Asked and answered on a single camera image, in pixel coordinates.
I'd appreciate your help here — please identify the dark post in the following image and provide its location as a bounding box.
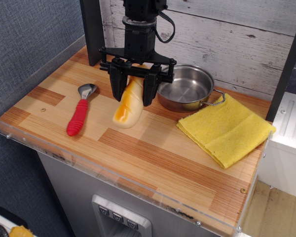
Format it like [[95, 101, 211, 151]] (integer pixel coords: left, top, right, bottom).
[[79, 0, 105, 66], [266, 34, 296, 122]]

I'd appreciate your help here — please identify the silver dispenser panel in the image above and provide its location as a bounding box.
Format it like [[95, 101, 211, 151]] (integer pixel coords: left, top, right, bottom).
[[92, 195, 152, 237]]

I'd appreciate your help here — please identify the cream bread bun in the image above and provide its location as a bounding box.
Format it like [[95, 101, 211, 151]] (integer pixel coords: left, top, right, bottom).
[[112, 76, 144, 129]]

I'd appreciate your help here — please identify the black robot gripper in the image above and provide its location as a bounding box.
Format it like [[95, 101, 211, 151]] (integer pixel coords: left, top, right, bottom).
[[99, 16, 176, 107]]

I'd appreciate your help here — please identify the clear acrylic guard rail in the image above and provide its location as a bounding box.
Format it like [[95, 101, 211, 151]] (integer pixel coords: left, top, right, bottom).
[[0, 49, 264, 237]]

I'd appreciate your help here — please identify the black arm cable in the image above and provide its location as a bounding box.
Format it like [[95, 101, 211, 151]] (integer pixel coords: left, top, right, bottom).
[[152, 11, 176, 44]]

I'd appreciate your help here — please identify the dark left post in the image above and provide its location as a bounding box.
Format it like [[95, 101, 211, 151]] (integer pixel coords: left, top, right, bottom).
[[79, 0, 105, 66]]

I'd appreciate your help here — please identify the red handled metal spoon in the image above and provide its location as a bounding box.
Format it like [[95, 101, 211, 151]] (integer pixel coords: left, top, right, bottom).
[[66, 83, 97, 136]]

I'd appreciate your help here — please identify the grey toy fridge cabinet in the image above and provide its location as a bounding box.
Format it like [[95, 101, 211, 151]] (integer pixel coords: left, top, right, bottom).
[[38, 153, 215, 237]]

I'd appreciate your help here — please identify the small steel pot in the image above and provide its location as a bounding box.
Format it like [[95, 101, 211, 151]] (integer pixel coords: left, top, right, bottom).
[[157, 64, 225, 113]]

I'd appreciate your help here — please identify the white side unit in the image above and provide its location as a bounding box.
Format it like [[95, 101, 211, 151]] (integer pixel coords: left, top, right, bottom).
[[258, 92, 296, 196]]

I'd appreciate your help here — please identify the yellow folded cloth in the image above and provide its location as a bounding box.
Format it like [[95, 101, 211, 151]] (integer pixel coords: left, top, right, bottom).
[[177, 94, 276, 169]]

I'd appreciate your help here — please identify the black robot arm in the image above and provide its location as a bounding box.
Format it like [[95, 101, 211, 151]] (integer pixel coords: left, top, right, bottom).
[[99, 0, 177, 107]]

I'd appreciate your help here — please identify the dark right post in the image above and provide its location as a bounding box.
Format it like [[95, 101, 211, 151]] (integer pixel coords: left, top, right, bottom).
[[266, 34, 296, 122]]

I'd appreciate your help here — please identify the black and orange object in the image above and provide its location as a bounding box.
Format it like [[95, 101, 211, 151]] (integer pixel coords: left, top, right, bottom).
[[0, 207, 28, 234]]

